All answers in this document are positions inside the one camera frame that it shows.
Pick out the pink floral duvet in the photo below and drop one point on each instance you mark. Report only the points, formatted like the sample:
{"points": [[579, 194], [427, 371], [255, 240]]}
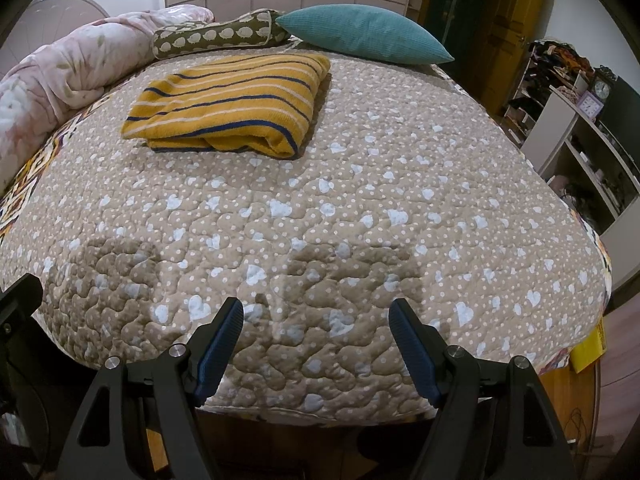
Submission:
{"points": [[47, 87]]}

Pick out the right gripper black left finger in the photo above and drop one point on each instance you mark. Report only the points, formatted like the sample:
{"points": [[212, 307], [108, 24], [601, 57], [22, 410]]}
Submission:
{"points": [[138, 421]]}

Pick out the teal corduroy pillow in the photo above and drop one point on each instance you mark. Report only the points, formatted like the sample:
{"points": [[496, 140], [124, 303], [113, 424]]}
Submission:
{"points": [[369, 32]]}

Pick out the beige heart quilted bedspread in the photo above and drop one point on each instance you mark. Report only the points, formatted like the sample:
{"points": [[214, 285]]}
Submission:
{"points": [[406, 188]]}

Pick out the wooden bedroom door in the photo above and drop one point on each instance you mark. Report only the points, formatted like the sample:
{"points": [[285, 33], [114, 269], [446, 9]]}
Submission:
{"points": [[508, 27]]}

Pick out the round beige headboard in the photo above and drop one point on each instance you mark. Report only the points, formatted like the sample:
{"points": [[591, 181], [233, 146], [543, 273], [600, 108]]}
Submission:
{"points": [[44, 22]]}

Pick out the white tv cabinet shelf unit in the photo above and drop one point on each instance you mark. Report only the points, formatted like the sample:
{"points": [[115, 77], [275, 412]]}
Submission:
{"points": [[588, 168]]}

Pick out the dark ornate mantel clock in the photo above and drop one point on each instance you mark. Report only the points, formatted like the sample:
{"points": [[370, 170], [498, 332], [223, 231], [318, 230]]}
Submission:
{"points": [[603, 83]]}

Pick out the black flat television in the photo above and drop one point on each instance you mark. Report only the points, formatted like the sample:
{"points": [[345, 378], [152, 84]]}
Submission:
{"points": [[621, 117]]}

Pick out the colourful ikat patterned blanket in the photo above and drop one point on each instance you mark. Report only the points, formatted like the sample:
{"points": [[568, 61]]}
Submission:
{"points": [[24, 183]]}

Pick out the purple square alarm clock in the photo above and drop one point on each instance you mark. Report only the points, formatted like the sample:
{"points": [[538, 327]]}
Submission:
{"points": [[590, 105]]}

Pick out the cluttered clothes rack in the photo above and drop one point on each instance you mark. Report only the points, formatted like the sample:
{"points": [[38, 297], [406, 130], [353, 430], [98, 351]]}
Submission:
{"points": [[549, 65]]}

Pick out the olive white patterned bolster pillow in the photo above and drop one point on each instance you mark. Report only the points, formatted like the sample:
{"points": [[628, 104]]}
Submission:
{"points": [[255, 29]]}

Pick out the yellow striped knit sweater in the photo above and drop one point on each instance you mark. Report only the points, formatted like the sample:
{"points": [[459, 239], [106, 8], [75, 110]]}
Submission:
{"points": [[261, 103]]}

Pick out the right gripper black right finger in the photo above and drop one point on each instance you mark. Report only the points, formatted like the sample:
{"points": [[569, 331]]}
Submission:
{"points": [[494, 420]]}

